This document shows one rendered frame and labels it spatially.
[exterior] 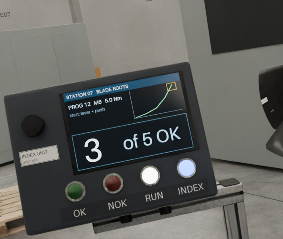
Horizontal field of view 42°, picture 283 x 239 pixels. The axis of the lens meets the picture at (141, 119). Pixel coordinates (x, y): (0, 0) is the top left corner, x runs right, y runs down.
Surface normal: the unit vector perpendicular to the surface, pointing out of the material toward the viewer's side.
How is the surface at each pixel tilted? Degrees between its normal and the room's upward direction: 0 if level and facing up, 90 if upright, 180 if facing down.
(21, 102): 75
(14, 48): 90
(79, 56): 90
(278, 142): 53
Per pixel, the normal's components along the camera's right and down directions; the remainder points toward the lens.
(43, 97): 0.06, -0.11
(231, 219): 0.11, 0.14
